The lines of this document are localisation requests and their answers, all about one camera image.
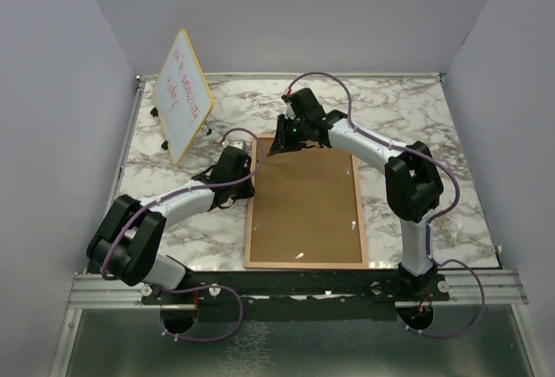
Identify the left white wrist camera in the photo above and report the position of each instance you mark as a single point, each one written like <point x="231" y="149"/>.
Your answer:
<point x="239" y="144"/>

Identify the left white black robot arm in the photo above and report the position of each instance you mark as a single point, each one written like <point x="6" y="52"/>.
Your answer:
<point x="126" y="244"/>

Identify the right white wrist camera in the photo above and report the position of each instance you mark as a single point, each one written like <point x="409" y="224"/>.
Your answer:
<point x="289" y="113"/>

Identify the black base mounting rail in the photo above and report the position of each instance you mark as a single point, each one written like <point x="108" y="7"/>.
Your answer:
<point x="297" y="295"/>

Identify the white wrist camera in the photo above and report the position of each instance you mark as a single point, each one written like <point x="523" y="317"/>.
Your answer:
<point x="289" y="113"/>
<point x="239" y="144"/>

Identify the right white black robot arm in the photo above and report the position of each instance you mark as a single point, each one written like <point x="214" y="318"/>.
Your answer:
<point x="413" y="184"/>

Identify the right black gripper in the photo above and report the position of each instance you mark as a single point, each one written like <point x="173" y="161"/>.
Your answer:
<point x="281" y="141"/>

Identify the small yellow-framed whiteboard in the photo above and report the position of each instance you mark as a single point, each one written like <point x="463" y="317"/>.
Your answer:
<point x="182" y="97"/>

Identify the pink picture frame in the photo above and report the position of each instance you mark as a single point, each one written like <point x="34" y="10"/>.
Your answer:
<point x="310" y="202"/>

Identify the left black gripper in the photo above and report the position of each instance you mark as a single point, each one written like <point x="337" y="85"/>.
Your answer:
<point x="246" y="191"/>

